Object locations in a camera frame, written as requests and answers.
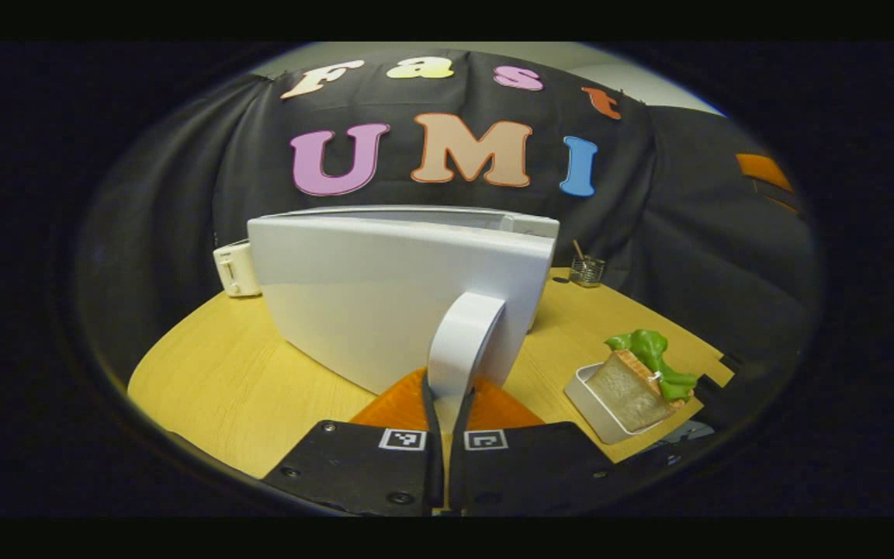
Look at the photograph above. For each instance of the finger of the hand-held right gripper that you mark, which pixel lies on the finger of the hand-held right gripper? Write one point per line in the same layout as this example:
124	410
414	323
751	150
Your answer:
761	169

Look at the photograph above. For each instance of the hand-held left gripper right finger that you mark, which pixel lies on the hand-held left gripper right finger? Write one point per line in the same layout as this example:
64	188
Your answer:
456	458

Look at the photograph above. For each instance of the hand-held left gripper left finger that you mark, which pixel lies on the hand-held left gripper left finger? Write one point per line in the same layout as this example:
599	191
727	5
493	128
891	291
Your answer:
434	458

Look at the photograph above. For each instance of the white microwave oven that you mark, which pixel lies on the white microwave oven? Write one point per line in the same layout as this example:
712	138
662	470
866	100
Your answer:
377	295

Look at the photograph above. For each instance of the toy sandwich with green lettuce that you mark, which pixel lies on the toy sandwich with green lettuce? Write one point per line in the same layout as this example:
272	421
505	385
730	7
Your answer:
633	388

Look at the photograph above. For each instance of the small white tray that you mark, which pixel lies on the small white tray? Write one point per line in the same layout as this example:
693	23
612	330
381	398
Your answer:
594	404

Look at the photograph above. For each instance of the glass cup with wooden stick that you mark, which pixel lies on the glass cup with wooden stick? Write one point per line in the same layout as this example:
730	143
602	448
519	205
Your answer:
587	272

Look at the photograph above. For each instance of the white toaster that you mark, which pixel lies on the white toaster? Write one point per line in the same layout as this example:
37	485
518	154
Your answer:
233	272

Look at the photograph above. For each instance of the black backdrop cloth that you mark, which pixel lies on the black backdrop cloth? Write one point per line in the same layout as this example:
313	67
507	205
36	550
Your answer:
168	194

